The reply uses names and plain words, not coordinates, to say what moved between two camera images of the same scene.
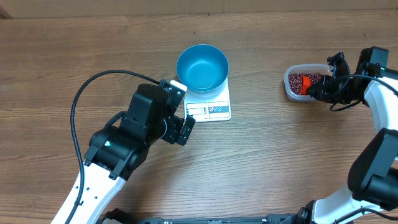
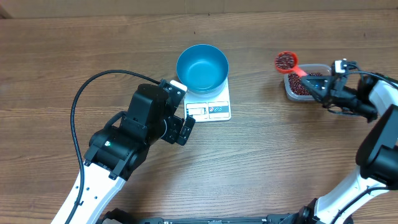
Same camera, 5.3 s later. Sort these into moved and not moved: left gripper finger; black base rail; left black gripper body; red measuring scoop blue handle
Moved: red measuring scoop blue handle
Not moved: left black gripper body; left gripper finger; black base rail
